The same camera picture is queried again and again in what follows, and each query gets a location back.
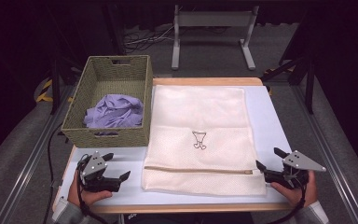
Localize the white metal stand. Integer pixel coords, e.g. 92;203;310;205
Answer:
171;4;260;71

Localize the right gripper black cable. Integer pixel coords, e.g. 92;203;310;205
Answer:
267;183;310;224

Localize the person's right hand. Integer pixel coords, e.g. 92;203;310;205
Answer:
269;171;319;209

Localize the person's left hand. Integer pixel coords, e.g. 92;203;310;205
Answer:
67;178;114;208

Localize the black floor cable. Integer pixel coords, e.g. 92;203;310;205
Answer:
41;122;64;224

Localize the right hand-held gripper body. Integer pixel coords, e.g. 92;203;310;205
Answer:
263;149;327;190

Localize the white mesh laundry bag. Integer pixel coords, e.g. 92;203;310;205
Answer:
141;84;268;197

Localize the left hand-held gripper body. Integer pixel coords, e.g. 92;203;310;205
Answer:
76;151;123;193

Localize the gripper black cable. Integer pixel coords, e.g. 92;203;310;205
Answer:
267;183;310;224
76;155;110;224

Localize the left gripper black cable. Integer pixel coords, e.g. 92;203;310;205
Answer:
76;155;110;224

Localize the black metal stand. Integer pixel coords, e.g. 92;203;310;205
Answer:
49;57;85;116
260;57;316;115

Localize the purple garment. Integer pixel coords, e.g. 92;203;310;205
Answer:
83;93;145;137

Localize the bundle of floor cables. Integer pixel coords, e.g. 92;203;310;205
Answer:
124;25;175;53

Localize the yellow black striped tape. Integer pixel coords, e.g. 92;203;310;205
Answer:
35;78;75;104

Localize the green woven basket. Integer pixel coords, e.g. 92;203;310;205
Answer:
61;54;154;148

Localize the metal floor rail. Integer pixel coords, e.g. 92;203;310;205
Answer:
292;85;358;224
0;85;76;224

